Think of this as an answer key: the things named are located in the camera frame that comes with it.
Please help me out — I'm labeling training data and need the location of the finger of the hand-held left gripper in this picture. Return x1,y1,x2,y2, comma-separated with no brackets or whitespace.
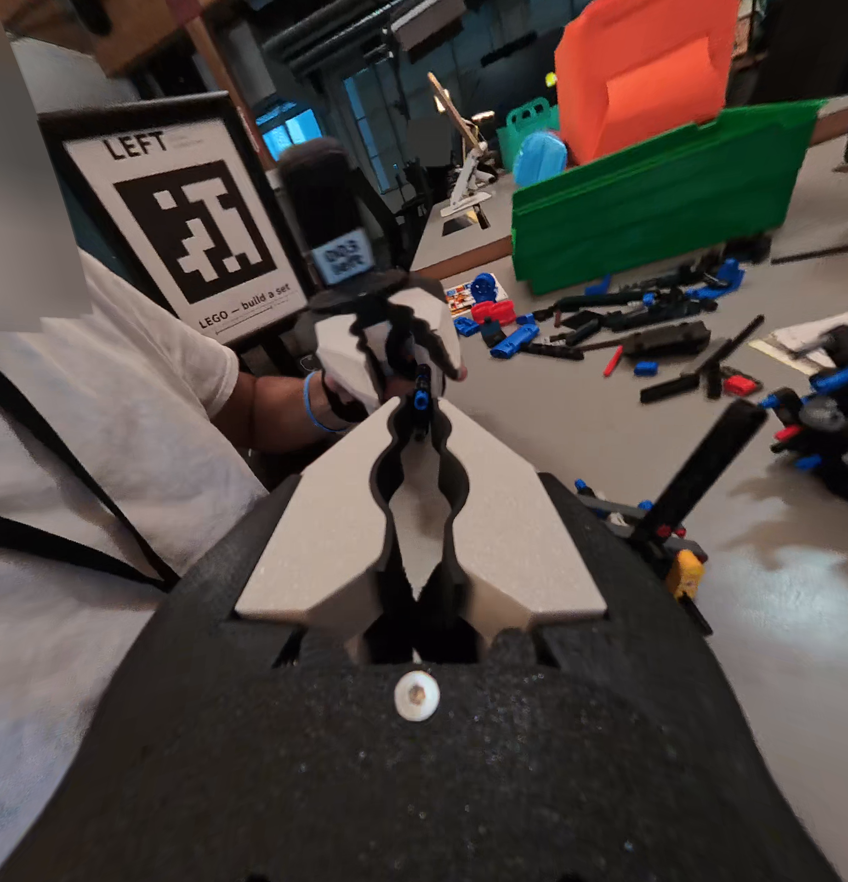
395,286,469,383
315,313,387,414

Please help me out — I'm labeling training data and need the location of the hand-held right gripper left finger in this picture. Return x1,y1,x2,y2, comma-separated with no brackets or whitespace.
233,396,414,666

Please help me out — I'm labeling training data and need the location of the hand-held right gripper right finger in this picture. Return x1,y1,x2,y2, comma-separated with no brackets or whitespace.
417,398,609,666

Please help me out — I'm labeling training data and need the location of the small black-blue lego pin assembly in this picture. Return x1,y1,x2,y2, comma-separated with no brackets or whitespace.
409,364,436,443

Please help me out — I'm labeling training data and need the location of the lego frame sub-assembly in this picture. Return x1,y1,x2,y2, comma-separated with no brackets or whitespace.
574,398,769,638

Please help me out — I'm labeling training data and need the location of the lego instruction booklet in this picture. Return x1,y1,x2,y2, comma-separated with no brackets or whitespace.
748,309,848,379

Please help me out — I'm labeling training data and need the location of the person's left forearm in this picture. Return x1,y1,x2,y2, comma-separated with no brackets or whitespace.
210,371,349,456

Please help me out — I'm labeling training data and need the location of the lego sticker sheet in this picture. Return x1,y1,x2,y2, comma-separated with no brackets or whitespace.
443,279,509,319

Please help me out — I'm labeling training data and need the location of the scatter of large lego parts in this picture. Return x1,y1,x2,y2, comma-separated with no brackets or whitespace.
455,237,773,407

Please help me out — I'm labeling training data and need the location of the lego chassis with grey motor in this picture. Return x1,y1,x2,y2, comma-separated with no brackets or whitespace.
760,324,848,511

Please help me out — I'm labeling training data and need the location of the long black lego axle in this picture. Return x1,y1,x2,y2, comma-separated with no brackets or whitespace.
770,241,848,266

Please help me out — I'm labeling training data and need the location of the blue wristband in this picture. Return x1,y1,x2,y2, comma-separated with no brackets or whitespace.
302,371,349,435

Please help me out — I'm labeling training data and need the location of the neighbouring grey table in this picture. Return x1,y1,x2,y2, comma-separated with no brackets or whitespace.
409,172,535,275

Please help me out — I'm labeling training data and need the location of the framed black marker sign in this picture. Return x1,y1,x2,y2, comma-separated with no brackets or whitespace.
38,90,313,347

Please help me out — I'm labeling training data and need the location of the light blue bag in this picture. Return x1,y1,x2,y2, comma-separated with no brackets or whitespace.
512,131,569,188

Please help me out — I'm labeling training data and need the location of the green tote bag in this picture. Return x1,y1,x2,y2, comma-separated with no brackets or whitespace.
496,96,561,173

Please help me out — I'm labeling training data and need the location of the green plastic bin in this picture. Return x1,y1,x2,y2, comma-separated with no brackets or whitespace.
510,100,828,297

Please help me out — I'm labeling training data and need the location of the person's white shirt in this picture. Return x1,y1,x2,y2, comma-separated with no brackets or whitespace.
0,248,269,862

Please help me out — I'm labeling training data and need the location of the orange plastic bin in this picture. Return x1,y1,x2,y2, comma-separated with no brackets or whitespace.
553,0,742,166

